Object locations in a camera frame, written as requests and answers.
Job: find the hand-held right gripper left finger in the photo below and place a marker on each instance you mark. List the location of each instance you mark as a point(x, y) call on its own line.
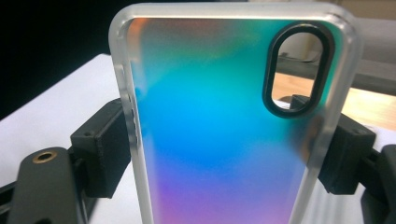
point(106, 149)

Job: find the wooden table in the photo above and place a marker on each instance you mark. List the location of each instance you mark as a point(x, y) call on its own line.
point(373, 109)

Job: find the iridescent clear-edged phone case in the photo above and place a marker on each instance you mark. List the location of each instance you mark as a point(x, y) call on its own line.
point(211, 124)

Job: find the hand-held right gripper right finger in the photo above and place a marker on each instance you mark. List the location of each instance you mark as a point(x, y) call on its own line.
point(348, 155)

